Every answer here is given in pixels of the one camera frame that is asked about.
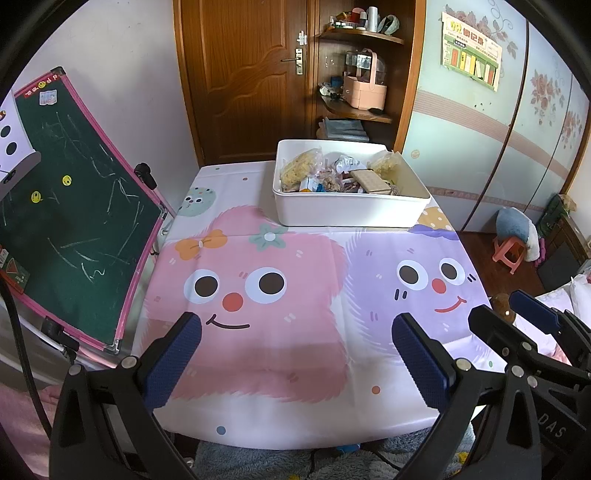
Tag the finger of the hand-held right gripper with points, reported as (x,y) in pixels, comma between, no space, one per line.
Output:
(533,307)
(489,323)

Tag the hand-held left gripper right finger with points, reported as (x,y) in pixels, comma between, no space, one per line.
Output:
(422,364)

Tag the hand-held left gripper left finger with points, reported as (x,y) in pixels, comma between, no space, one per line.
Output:
(173,362)

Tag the white plastic storage bin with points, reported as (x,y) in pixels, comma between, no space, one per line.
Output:
(351,210)

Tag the tan wafer biscuit pack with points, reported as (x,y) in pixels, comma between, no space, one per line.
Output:
(369,181)

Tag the round yellow cookie bag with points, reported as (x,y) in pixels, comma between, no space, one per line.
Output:
(387,164)

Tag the small brown snack packet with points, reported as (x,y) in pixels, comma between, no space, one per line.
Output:
(347,184)

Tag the clear bag of brown nuts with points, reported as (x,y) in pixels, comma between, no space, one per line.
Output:
(330,183)

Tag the blue white snack packet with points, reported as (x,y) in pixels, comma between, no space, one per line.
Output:
(347,162)

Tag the clear bag of yellow puffs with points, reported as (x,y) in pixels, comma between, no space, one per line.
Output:
(300,167)

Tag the brown wooden bedpost knob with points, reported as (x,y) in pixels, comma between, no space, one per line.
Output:
(501,307)

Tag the pale lilac pillow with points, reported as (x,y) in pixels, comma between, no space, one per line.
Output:
(579,295)

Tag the pink plastic stool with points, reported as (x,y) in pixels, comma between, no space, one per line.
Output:
(508,251)

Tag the grey fluffy rug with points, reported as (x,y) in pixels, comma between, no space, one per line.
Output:
(258,461)

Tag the pale blue floral wardrobe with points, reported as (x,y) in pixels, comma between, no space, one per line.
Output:
(461,152)

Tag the red printed box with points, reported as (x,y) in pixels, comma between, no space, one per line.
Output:
(14,272)

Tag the pink framed green chalkboard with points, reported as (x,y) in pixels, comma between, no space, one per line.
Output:
(69,207)

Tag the wooden corner shelf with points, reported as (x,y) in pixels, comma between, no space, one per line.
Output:
(360,113)

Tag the white board with dots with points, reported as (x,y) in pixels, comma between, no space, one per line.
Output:
(9,147)

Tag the brown wooden door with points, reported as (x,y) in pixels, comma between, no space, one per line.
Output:
(240,92)

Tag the small dark shelf items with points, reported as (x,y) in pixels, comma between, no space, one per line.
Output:
(330,90)

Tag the clutter of small shelf items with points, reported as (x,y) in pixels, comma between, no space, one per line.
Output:
(364,21)

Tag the white door latch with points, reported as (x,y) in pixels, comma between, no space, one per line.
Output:
(302,38)

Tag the colourful wall poster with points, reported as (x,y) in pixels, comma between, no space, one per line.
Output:
(471,50)

